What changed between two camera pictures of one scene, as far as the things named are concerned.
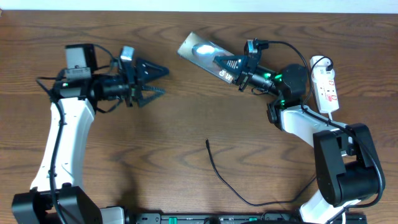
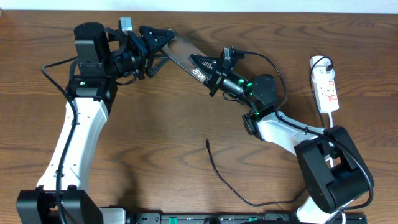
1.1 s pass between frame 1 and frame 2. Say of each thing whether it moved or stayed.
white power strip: stayed
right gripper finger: moved
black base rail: stayed
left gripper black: moved
